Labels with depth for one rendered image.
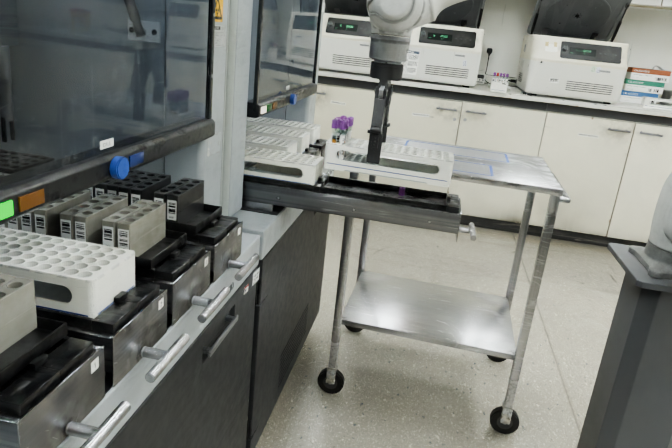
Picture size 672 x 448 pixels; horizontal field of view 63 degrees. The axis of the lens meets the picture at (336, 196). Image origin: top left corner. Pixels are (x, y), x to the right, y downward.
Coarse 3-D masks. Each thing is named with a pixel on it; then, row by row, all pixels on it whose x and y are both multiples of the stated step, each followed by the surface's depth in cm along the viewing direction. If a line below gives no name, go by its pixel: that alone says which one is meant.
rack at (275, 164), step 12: (252, 156) 133; (264, 156) 135; (276, 156) 136; (288, 156) 137; (300, 156) 139; (312, 156) 140; (252, 168) 143; (264, 168) 144; (276, 168) 143; (288, 168) 143; (300, 168) 132; (312, 168) 131; (288, 180) 133; (300, 180) 133; (312, 180) 132
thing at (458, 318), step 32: (480, 160) 178; (512, 160) 183; (544, 192) 153; (352, 224) 169; (544, 224) 156; (544, 256) 158; (384, 288) 204; (416, 288) 207; (448, 288) 210; (512, 288) 206; (352, 320) 180; (384, 320) 182; (416, 320) 184; (448, 320) 186; (480, 320) 188; (480, 352) 172; (512, 352) 171; (320, 384) 187; (512, 384) 170; (512, 416) 174
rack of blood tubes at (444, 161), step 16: (336, 144) 128; (352, 144) 130; (384, 144) 134; (336, 160) 129; (352, 160) 130; (384, 160) 137; (400, 160) 136; (416, 160) 126; (432, 160) 125; (448, 160) 124; (384, 176) 128; (400, 176) 127; (432, 176) 126; (448, 176) 125
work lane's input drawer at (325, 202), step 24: (264, 192) 133; (288, 192) 132; (312, 192) 131; (336, 192) 131; (360, 192) 130; (384, 192) 137; (408, 192) 139; (432, 192) 138; (360, 216) 130; (384, 216) 129; (408, 216) 128; (432, 216) 127; (456, 216) 126; (456, 240) 128
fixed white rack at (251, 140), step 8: (248, 136) 156; (256, 136) 156; (264, 136) 157; (248, 144) 149; (256, 144) 148; (264, 144) 148; (272, 144) 148; (280, 144) 149; (288, 144) 150; (296, 144) 155
